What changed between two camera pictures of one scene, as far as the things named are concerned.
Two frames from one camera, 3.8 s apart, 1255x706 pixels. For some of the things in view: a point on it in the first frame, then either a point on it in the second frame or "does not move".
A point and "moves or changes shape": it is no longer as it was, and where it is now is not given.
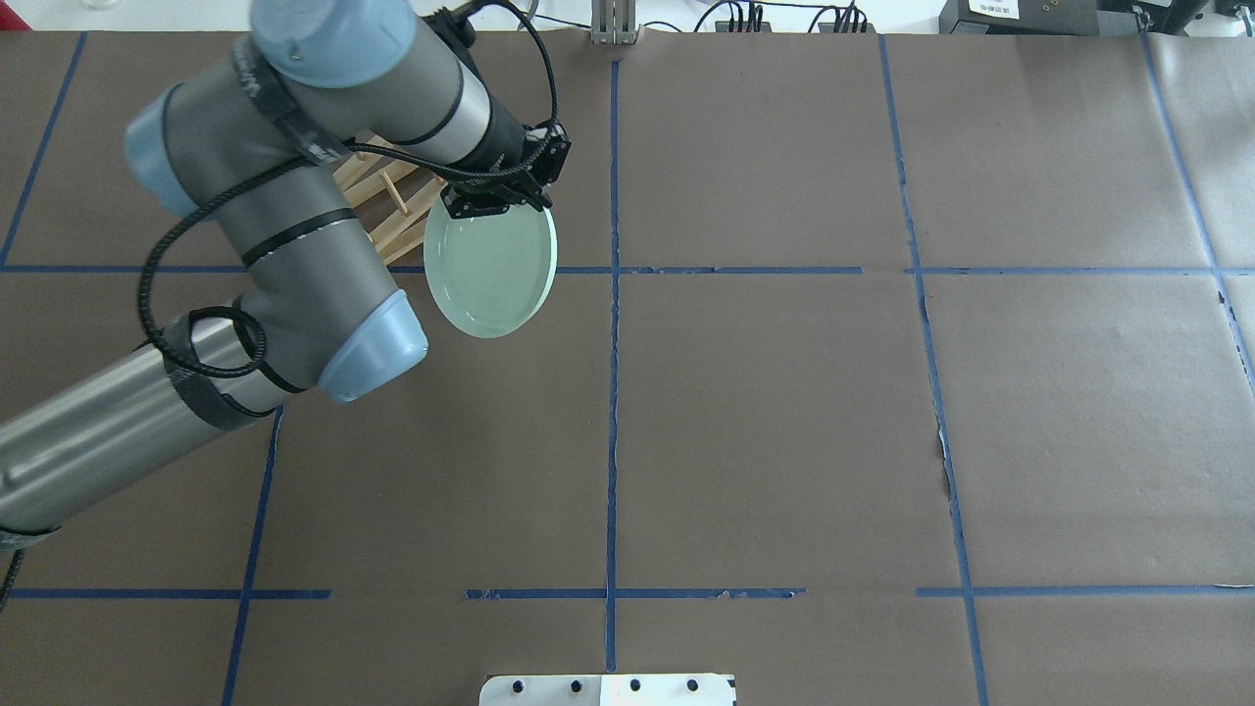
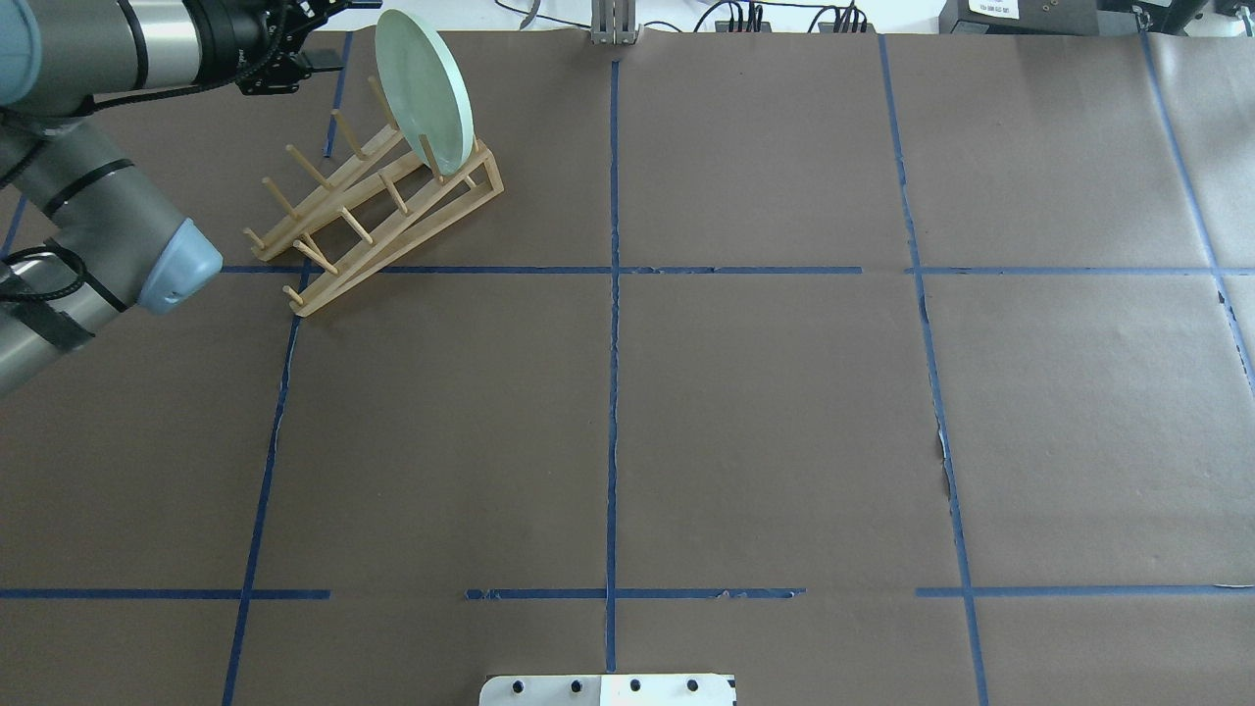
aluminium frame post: [613, 22] does not move
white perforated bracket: [667, 689] does not move
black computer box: [1034, 17] does not move
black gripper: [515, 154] → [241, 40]
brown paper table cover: [878, 370] does not move
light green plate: [490, 275] moves or changes shape
